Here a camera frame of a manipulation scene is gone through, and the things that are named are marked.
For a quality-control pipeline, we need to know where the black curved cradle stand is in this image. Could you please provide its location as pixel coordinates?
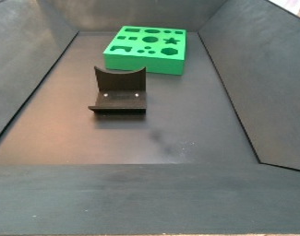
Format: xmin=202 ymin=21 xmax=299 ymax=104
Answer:
xmin=87 ymin=67 xmax=147 ymax=112

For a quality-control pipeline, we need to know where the green shape sorter block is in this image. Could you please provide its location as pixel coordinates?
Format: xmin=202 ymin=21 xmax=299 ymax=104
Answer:
xmin=103 ymin=26 xmax=186 ymax=75

